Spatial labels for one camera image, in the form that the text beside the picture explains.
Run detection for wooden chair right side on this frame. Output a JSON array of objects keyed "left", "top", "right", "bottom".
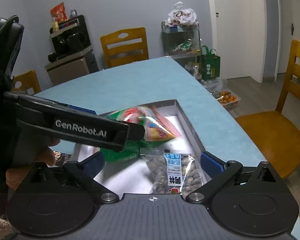
[{"left": 236, "top": 40, "right": 300, "bottom": 179}]

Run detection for green tote bag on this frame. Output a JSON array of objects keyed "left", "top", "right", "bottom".
[{"left": 200, "top": 46, "right": 221, "bottom": 80}]

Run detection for wooden chair left side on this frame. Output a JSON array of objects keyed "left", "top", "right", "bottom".
[{"left": 12, "top": 70, "right": 41, "bottom": 94}]

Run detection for white Dove plastic bag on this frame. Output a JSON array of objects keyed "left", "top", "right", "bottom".
[{"left": 166, "top": 1, "right": 197, "bottom": 26}]

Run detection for metal shelf cart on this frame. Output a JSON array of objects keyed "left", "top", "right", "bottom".
[{"left": 161, "top": 21, "right": 201, "bottom": 66}]

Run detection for green chip bag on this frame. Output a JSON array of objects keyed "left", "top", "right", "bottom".
[{"left": 101, "top": 105, "right": 181, "bottom": 163}]

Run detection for person's left hand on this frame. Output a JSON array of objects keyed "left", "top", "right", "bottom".
[{"left": 6, "top": 138, "right": 61, "bottom": 190}]

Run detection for box of oranges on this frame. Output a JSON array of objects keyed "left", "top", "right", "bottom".
[{"left": 211, "top": 89, "right": 241, "bottom": 111}]

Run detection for wooden chair behind table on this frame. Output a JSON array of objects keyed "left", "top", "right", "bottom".
[{"left": 100, "top": 27, "right": 149, "bottom": 68}]

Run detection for red snack bag on machine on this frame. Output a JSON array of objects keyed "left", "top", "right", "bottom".
[{"left": 50, "top": 2, "right": 68, "bottom": 23}]

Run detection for beige cabinet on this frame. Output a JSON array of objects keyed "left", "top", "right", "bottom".
[{"left": 45, "top": 46, "right": 99, "bottom": 86}]

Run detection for clear bag of pistachios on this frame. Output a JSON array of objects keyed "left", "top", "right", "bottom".
[{"left": 144, "top": 153, "right": 206, "bottom": 198}]

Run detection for grey metal tray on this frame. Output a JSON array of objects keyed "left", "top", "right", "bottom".
[{"left": 94, "top": 100, "right": 211, "bottom": 196}]

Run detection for black coffee machine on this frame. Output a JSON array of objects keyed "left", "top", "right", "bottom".
[{"left": 47, "top": 15, "right": 91, "bottom": 63}]

